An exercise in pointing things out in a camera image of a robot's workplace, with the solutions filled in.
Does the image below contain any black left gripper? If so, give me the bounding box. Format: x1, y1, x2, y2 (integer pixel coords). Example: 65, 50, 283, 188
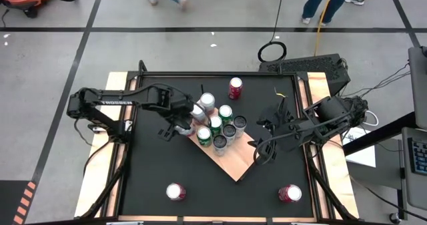
162, 95, 197, 132

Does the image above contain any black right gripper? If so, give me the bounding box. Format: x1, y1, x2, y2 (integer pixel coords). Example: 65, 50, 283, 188
252, 99, 303, 152

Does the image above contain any green Sprite can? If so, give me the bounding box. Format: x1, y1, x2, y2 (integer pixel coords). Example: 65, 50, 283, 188
196, 126, 213, 148
209, 115, 224, 138
218, 104, 234, 124

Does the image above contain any silver Celsius energy drink can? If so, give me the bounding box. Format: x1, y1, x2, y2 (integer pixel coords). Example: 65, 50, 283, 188
232, 115, 248, 138
222, 124, 238, 146
212, 134, 228, 158

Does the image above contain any wooden board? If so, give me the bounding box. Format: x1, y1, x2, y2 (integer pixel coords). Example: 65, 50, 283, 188
186, 83, 260, 183

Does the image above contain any red cola can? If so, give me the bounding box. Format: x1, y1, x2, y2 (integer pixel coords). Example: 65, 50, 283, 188
278, 184, 303, 204
228, 77, 244, 101
165, 182, 187, 202

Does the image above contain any black computer tower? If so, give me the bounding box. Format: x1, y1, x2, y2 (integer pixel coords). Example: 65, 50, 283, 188
258, 53, 352, 89

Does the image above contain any white printed paper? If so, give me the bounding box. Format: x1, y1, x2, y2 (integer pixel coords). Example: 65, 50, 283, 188
343, 124, 377, 168

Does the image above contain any black desk support bar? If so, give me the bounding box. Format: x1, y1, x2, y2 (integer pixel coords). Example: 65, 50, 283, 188
342, 111, 417, 156

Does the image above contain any dark computer keyboard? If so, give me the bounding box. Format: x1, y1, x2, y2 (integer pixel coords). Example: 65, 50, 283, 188
409, 137, 427, 176

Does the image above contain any grey keyboard tray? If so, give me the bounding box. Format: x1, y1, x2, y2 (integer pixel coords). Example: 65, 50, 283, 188
401, 126, 427, 212

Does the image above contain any grey flat panel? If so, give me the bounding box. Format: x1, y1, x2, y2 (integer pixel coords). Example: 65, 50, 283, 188
408, 45, 427, 131

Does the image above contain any black orange striped mat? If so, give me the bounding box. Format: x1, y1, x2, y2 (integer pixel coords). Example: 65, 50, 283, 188
11, 180, 37, 225

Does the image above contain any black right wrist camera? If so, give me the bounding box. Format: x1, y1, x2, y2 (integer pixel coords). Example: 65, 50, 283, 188
255, 143, 278, 166

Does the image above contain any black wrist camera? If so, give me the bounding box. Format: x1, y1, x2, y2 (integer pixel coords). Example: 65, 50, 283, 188
255, 143, 278, 166
155, 126, 177, 142

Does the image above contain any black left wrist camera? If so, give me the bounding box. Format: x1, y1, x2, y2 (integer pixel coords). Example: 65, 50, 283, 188
155, 126, 177, 142

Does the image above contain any black coiled cable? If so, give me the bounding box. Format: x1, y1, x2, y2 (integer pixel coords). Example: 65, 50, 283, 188
257, 0, 288, 63

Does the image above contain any yellow cable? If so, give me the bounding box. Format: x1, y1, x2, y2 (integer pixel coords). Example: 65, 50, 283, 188
313, 0, 336, 57

